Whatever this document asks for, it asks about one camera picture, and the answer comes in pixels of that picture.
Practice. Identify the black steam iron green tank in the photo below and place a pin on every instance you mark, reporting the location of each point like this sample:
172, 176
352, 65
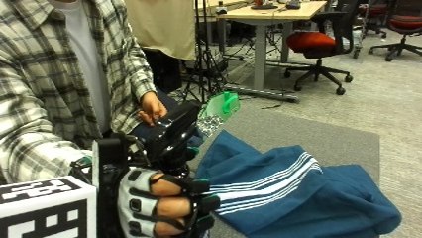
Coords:
174, 129

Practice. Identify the black tripod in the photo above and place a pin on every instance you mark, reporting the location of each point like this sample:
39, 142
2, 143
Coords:
204, 66

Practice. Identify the person's white undershirt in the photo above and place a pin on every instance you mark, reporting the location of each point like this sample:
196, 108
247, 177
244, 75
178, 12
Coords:
86, 59

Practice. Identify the blue garment with white stripes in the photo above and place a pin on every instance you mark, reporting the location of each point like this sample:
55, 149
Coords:
286, 198

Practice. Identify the person's plaid shirt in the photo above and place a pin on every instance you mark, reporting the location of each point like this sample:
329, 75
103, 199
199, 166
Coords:
39, 82

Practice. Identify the white cube with black markers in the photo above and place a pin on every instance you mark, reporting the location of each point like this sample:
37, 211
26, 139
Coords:
45, 211

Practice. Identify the small black box on desk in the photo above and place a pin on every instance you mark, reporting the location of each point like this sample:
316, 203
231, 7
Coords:
222, 10

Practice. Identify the wooden desk with grey legs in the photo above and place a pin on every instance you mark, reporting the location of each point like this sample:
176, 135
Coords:
268, 16

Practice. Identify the black device on desk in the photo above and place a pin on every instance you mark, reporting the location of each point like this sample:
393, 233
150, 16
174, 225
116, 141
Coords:
264, 6

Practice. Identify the red office chair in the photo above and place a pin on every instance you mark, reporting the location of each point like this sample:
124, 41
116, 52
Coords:
373, 10
310, 41
407, 21

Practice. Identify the dark object on desk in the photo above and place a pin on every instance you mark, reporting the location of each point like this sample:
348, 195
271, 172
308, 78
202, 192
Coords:
294, 4

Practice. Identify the black glove mount bracket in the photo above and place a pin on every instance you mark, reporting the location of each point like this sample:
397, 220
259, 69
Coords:
109, 158

